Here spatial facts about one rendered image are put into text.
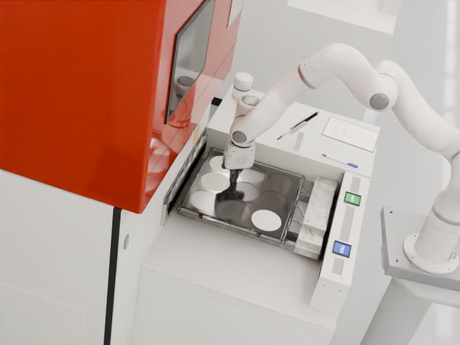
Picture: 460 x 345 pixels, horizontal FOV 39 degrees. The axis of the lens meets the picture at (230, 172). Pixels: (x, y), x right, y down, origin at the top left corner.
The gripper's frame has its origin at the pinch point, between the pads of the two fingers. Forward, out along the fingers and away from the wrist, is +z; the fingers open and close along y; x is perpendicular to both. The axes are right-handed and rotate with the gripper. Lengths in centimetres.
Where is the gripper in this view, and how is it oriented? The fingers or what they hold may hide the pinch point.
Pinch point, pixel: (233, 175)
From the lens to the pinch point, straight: 226.7
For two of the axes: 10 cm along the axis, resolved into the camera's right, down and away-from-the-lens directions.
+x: -3.0, -6.4, 7.1
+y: 9.4, -0.7, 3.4
